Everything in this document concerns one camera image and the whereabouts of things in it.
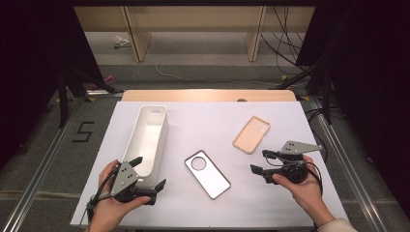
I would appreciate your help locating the white rectangular container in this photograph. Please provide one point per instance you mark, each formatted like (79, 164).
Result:
(146, 138)

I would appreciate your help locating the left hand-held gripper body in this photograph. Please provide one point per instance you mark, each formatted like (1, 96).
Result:
(124, 179)

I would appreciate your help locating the white table sheet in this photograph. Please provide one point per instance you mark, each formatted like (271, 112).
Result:
(199, 129)

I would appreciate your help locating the black tripod stand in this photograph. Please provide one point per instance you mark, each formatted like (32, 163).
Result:
(63, 96)
(327, 96)

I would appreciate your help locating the metal floor rail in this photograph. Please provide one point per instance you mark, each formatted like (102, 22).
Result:
(38, 174)
(351, 174)

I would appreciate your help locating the pink packet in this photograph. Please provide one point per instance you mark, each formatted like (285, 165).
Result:
(109, 79)

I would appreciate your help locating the black curtain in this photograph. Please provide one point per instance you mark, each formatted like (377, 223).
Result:
(29, 64)
(370, 80)

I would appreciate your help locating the person's right hand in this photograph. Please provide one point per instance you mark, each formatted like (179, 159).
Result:
(307, 193)

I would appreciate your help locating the beige phone case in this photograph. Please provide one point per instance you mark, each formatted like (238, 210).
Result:
(249, 137)

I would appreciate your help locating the grey phone case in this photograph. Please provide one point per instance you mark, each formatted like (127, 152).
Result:
(209, 180)

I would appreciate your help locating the person's left hand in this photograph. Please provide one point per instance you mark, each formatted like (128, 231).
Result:
(108, 212)

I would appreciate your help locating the light wooden table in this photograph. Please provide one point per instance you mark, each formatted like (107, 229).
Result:
(193, 95)

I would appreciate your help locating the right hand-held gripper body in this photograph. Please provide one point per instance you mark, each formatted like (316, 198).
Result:
(290, 170)

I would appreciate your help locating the crumpled white paper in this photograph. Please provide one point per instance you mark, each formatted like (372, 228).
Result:
(121, 41)

